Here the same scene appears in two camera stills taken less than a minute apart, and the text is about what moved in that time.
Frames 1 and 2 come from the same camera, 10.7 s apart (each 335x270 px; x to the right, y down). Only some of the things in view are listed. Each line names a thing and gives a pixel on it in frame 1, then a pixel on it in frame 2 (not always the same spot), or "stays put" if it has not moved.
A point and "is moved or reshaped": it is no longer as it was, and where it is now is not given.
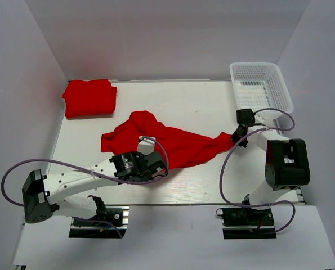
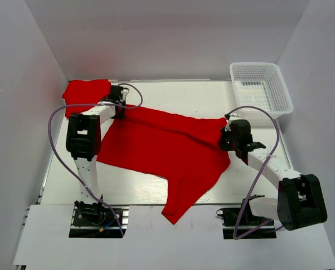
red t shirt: x=183 y=148 is moved or reshaped
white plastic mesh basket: x=260 y=85 stays put
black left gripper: x=158 y=162 → x=120 y=109
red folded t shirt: x=89 y=97 stays put
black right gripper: x=240 y=135 → x=227 y=143
